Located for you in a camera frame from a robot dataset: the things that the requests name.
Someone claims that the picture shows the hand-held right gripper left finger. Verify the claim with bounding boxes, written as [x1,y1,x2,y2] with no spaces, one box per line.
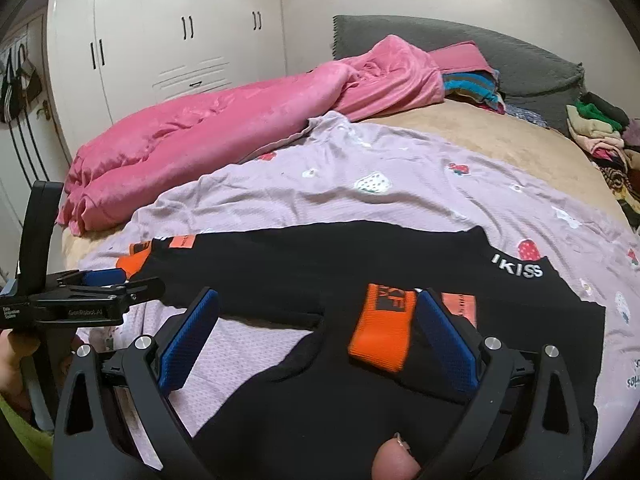
[52,287,221,480]

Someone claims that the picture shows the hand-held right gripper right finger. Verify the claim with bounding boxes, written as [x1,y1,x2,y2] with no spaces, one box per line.
[415,287,587,480]

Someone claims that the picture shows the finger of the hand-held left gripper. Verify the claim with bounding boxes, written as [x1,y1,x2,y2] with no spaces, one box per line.
[64,277,167,307]
[47,268,129,289]

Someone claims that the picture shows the black sweater with orange cuffs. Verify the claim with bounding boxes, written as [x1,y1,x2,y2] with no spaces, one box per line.
[117,225,607,480]

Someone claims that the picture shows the stack of striped folded clothes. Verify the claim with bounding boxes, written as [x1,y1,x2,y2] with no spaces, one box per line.
[442,70,507,116]

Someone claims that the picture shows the pile of mixed clothes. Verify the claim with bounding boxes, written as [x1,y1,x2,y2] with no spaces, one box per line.
[565,91,640,233]

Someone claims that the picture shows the person's left hand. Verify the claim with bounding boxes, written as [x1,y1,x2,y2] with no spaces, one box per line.
[0,332,42,413]

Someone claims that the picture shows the person's right hand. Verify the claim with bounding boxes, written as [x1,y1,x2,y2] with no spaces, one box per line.
[372,437,422,480]

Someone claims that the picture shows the hanging bags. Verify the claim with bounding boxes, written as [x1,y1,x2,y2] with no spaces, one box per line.
[0,42,44,125]

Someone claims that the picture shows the yellow-green cloth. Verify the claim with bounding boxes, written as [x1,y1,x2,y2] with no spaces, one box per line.
[0,394,55,477]

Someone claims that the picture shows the pink fleece blanket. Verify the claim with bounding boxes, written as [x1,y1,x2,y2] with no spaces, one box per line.
[56,34,446,238]

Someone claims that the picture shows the purple printed bed cover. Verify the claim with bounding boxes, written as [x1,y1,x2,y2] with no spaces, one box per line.
[80,110,640,480]

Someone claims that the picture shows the beige bed sheet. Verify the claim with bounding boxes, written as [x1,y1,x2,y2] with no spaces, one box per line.
[61,96,632,273]

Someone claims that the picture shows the white wardrobe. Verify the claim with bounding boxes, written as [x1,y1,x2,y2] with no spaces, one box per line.
[46,0,289,161]

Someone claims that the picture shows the blue floral cloth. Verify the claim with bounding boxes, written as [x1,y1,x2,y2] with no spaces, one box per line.
[504,104,547,130]

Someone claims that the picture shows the pink pillow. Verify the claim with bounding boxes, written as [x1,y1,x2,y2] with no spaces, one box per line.
[427,41,498,74]

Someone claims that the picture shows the grey headboard cushion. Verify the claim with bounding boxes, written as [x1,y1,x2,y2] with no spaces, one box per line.
[331,15,587,136]

